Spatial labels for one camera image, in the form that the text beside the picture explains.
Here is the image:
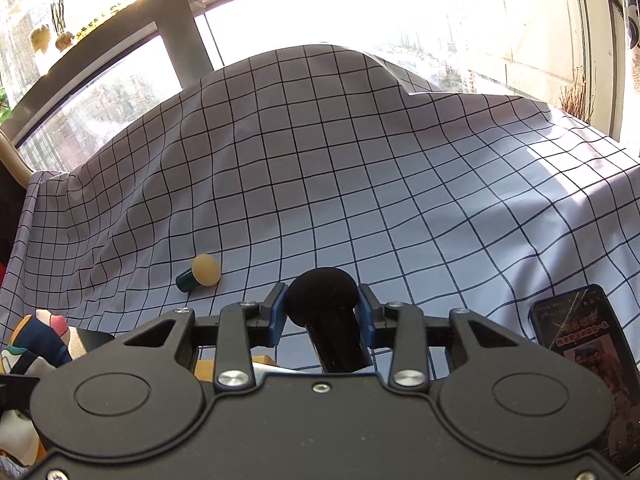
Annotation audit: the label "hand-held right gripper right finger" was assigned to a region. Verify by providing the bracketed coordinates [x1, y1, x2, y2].
[358, 282, 522, 392]

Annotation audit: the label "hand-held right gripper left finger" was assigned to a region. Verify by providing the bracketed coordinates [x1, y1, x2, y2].
[122, 282, 289, 392]

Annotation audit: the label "black sponge makeup applicator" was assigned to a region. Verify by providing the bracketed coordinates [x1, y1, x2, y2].
[285, 267, 373, 373]

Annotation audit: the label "gold cardboard box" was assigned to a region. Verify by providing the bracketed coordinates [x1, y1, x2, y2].
[194, 355, 276, 383]

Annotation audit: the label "checked light blue tablecloth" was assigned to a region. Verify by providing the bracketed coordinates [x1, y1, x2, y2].
[0, 42, 640, 376]

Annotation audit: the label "black smartphone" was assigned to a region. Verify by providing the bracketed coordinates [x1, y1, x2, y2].
[530, 284, 633, 476]

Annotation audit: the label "colourful printed scarf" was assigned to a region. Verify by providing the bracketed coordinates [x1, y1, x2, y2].
[0, 310, 76, 466]

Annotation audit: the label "dry brown twigs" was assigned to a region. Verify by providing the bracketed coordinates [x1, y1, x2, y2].
[557, 67, 598, 126]

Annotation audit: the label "potted green plant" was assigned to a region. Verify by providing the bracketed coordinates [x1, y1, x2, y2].
[29, 0, 77, 55]

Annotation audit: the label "blue white patterned curtain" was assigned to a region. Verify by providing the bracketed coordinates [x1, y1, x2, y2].
[607, 0, 640, 51]

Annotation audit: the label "beige makeup puff teal handle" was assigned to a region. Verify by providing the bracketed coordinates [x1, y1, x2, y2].
[175, 253, 221, 293]

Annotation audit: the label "grey window frame post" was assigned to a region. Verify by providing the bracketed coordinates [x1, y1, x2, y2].
[150, 0, 217, 88]

